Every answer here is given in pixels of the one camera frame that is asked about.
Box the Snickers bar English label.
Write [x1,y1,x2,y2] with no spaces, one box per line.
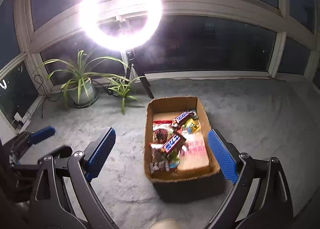
[171,111,196,129]

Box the spider plant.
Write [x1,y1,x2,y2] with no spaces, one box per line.
[36,50,128,108]

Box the dark pot saucer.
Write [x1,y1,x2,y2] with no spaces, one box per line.
[73,88,101,108]

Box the bright ring light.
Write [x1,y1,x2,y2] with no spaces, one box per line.
[79,0,163,51]

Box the black power strip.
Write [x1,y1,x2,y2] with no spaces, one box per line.
[93,80,119,97]

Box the green plant pot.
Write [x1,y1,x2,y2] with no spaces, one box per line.
[68,79,98,107]

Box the right hand in white glove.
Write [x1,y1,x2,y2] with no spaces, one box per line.
[149,218,181,229]

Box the green blue snack packet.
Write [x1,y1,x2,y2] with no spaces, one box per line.
[168,152,180,169]

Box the yellow candy packet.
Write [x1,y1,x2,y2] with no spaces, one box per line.
[183,118,201,134]

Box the white wall charger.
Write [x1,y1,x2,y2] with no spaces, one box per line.
[14,112,31,129]

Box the red nut snack packet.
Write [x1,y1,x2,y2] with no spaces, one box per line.
[153,128,168,144]

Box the dark plum snack clear packet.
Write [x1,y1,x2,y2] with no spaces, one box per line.
[149,143,167,163]

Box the black tripod stand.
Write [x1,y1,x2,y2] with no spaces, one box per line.
[125,50,154,99]

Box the pink white snack bag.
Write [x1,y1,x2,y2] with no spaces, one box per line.
[177,132,209,172]

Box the small spider plantlet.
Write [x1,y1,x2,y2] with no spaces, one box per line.
[106,76,144,115]

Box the Snickers bar Chinese label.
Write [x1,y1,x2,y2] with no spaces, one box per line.
[162,132,186,154]

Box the dark brown patterned candy packet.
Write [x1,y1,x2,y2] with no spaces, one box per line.
[149,160,170,174]

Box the brown cardboard box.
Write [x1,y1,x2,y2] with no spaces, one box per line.
[144,96,220,183]

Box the black power cable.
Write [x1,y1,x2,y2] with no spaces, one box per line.
[34,74,63,120]

